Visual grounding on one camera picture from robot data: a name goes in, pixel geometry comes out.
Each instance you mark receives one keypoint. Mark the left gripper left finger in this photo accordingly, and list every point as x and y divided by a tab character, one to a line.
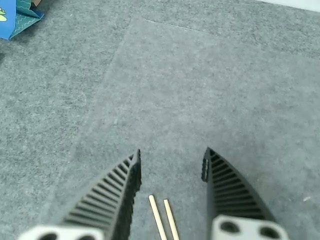
107	200

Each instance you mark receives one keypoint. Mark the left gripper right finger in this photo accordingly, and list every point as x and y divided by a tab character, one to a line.
230	195

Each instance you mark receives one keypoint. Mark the blue printed paper box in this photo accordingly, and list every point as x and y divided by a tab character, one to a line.
15	17

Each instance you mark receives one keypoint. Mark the wooden chopstick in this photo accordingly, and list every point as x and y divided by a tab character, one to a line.
157	217
171	220

